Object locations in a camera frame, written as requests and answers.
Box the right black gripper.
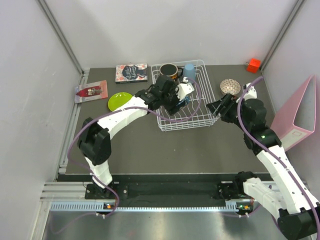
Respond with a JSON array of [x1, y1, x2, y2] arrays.
[[206, 93, 250, 132]]

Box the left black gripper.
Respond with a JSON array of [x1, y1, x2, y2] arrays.
[[160, 82, 188, 115]]

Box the white wire dish rack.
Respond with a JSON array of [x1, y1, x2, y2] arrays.
[[150, 59, 218, 133]]

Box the beige mesh patterned bowl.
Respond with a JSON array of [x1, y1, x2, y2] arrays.
[[219, 78, 241, 95]]

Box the black skull mug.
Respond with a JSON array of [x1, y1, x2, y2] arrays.
[[159, 63, 184, 81]]

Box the light blue cup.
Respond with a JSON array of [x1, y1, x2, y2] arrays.
[[183, 63, 196, 80]]

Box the green plate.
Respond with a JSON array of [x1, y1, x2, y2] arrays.
[[107, 92, 133, 112]]

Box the red white patterned bowl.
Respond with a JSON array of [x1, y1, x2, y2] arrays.
[[175, 96, 190, 111]]

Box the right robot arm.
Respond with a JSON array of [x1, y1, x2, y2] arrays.
[[206, 93, 320, 240]]

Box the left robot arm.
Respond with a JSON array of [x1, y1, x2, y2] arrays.
[[77, 75, 195, 199]]

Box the dark floral book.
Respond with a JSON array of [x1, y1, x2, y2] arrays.
[[115, 63, 148, 84]]

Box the orange cube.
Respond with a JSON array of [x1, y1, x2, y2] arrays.
[[245, 58, 261, 74]]

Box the red cover booklet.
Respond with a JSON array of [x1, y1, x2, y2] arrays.
[[74, 80, 108, 104]]

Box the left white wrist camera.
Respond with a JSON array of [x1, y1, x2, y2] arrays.
[[176, 77, 195, 101]]

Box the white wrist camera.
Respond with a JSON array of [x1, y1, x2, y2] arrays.
[[242, 82, 257, 101], [176, 77, 195, 101]]

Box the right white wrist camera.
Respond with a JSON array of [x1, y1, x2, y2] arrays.
[[242, 82, 257, 101]]

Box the pink ring binder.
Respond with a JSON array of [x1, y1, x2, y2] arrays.
[[271, 75, 317, 151]]

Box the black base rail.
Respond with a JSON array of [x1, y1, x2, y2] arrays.
[[84, 172, 254, 206]]

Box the grey cable duct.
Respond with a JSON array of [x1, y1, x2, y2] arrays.
[[50, 201, 239, 212]]

